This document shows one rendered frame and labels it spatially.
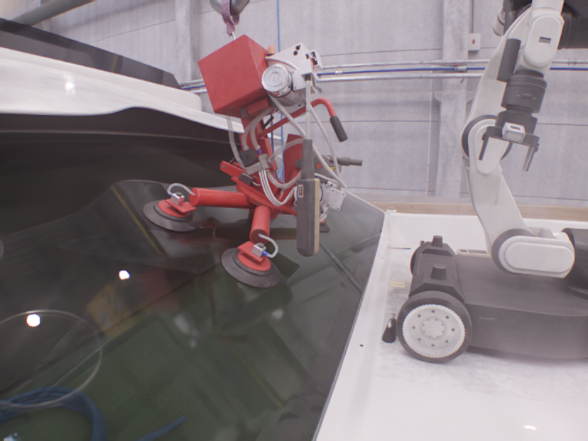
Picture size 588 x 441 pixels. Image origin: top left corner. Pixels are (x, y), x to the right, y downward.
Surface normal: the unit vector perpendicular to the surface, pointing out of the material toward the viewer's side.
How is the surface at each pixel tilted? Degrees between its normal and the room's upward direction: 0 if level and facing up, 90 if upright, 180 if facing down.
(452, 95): 90
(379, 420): 12
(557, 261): 90
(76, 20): 90
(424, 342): 90
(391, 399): 5
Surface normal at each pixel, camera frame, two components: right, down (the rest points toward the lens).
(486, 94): -0.41, 0.19
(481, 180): -0.37, 0.59
